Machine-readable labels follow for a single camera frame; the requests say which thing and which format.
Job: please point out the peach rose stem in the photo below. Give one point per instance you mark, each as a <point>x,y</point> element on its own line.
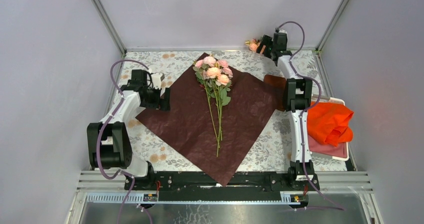
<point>253,45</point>

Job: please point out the pink rose stem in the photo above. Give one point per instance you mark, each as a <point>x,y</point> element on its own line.
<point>215,77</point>

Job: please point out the aluminium frame post right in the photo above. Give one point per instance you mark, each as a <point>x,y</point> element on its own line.
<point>340,10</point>

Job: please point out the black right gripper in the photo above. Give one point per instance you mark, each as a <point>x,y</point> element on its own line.
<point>265,41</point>

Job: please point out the aluminium frame post left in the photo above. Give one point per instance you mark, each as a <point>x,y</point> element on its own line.
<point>109,26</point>

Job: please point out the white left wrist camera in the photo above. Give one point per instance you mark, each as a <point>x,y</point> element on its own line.
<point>157,79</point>

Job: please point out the brown folded cloth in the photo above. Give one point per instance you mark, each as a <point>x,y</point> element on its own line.
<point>279,84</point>

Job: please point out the pink cloth in basket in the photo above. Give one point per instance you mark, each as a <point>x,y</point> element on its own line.
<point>339,152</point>

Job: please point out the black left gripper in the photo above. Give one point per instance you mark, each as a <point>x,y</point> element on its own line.
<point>162,104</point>

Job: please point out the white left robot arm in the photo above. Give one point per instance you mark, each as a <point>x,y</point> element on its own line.
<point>108,140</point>

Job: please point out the floral patterned table mat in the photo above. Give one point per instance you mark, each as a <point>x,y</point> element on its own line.
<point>272,149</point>

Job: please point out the dark maroon wrapping paper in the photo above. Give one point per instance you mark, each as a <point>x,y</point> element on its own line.
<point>187,127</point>

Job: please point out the orange cloth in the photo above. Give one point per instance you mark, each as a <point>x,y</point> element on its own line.
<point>328,123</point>

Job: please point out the aluminium frame post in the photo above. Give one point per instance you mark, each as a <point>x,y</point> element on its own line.
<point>340,10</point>
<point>109,26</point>

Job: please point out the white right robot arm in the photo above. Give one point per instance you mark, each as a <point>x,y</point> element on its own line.
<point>296,100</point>

